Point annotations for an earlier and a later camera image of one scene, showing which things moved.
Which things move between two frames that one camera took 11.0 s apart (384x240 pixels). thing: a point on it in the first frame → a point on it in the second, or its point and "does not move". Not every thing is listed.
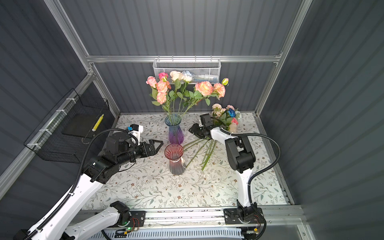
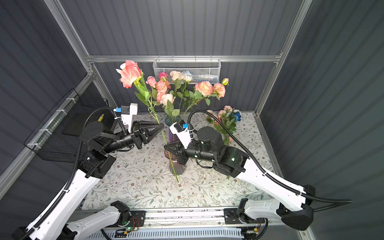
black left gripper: x=147 y=153 → x=141 y=135
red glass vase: x=174 y=152 does not move
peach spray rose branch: x=204 y=90 does not move
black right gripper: x=195 y=127 → x=180 y=152
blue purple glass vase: x=176 y=135 does not move
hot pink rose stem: x=163 y=76 does not move
